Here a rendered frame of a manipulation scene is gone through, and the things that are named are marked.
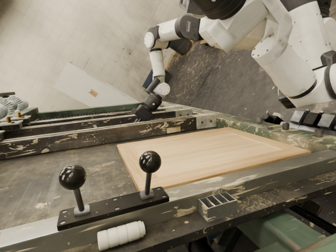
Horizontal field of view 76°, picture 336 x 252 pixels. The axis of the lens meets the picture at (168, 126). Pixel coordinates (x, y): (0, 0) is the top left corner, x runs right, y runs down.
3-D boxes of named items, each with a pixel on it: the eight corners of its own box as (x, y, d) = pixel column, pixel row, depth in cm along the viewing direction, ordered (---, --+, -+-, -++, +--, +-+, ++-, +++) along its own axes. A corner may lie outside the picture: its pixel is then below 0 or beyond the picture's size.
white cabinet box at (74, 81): (155, 112, 488) (67, 61, 407) (142, 134, 492) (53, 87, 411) (149, 108, 544) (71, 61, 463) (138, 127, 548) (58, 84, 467)
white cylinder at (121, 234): (99, 255, 35) (146, 240, 37) (97, 240, 34) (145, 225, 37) (98, 243, 37) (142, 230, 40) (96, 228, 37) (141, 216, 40)
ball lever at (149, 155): (158, 204, 43) (165, 160, 34) (139, 209, 41) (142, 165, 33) (152, 188, 45) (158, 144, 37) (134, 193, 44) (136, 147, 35)
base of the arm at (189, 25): (203, 37, 103) (200, 11, 98) (225, 34, 93) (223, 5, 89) (181, 44, 95) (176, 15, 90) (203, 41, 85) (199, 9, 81)
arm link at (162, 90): (157, 106, 124) (169, 90, 125) (161, 106, 113) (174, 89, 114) (141, 93, 121) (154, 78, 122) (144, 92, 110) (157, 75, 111)
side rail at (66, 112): (153, 111, 233) (152, 101, 231) (39, 125, 197) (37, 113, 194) (151, 111, 241) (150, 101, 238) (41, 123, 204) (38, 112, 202)
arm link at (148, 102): (146, 123, 124) (158, 107, 125) (150, 126, 115) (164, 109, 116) (129, 110, 119) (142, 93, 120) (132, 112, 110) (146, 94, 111)
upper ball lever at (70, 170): (95, 221, 39) (85, 176, 30) (72, 227, 37) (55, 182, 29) (93, 203, 41) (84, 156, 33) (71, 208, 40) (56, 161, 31)
